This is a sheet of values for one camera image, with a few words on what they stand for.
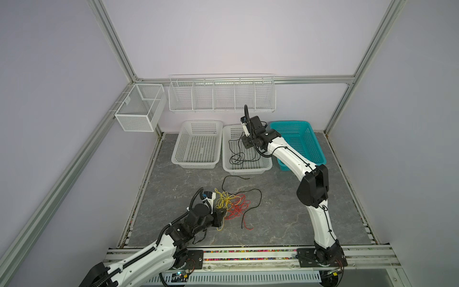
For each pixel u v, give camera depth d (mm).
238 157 1072
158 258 527
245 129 756
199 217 612
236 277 707
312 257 735
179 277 723
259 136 682
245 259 753
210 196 747
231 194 933
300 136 1184
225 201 826
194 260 733
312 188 535
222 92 983
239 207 868
